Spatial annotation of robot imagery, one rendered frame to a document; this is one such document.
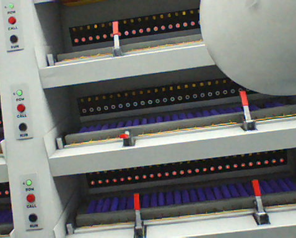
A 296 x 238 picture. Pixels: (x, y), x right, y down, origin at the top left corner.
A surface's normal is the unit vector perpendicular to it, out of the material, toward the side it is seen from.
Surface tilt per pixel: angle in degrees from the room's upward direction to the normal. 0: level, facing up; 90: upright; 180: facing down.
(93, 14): 90
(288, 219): 17
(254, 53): 127
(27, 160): 90
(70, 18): 90
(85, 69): 108
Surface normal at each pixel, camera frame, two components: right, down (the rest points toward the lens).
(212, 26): -0.93, 0.25
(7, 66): -0.07, -0.04
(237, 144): -0.02, 0.26
